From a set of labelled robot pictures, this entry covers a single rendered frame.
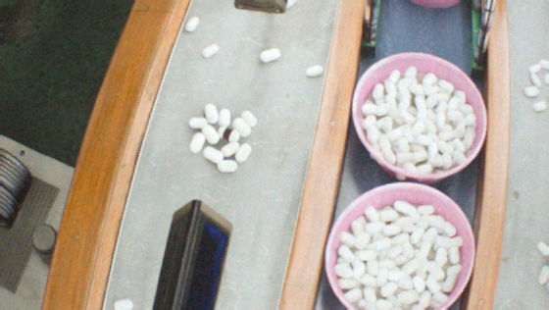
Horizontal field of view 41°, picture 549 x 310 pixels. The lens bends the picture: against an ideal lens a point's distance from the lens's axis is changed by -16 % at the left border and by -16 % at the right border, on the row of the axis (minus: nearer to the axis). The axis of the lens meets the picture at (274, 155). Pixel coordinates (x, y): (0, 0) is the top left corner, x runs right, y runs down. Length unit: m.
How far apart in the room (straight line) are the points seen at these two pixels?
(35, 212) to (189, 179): 0.49
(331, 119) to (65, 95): 1.24
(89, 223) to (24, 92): 1.23
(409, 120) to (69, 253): 0.67
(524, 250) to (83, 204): 0.81
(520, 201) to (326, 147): 0.39
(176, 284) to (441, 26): 0.96
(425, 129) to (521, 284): 0.38
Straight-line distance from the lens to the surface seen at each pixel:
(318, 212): 1.40
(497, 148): 1.50
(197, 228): 1.02
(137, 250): 1.43
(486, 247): 1.40
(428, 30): 1.74
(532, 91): 1.60
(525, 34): 1.72
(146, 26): 1.64
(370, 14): 1.57
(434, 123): 1.55
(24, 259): 1.78
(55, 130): 2.49
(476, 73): 1.66
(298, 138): 1.49
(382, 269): 1.39
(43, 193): 1.83
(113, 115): 1.53
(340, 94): 1.51
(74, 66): 2.60
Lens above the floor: 2.03
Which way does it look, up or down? 61 degrees down
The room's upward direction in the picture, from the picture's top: 4 degrees counter-clockwise
